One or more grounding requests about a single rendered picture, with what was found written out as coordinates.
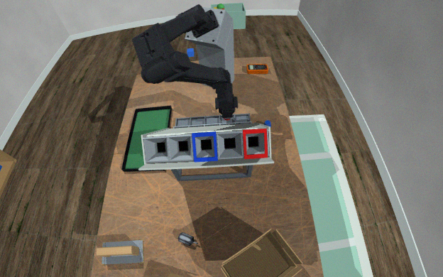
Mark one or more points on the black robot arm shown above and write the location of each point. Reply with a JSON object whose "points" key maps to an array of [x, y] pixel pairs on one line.
{"points": [[170, 66]]}

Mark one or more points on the grey bank of square funnels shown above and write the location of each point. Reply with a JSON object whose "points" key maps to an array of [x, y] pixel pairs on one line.
{"points": [[225, 139]]}

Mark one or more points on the blue square band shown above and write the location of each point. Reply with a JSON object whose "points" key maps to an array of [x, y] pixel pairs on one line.
{"points": [[194, 146]]}

